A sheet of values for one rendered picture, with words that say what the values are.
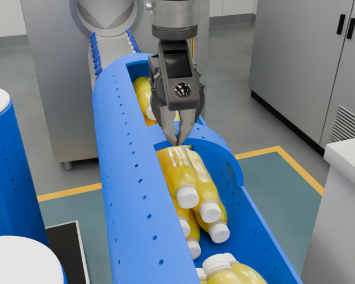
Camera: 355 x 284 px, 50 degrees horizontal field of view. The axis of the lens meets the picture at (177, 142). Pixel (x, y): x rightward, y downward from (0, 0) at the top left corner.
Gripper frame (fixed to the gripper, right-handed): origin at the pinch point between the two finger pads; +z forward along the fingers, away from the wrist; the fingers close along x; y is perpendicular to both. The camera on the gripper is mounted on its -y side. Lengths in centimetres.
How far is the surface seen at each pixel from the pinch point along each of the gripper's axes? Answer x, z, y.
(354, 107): -142, 71, 123
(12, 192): 45, 50, 58
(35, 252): 27.8, 19.8, -1.3
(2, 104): 42, 20, 65
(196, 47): -31, 15, 94
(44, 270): 25.9, 19.8, -5.9
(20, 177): 42, 47, 62
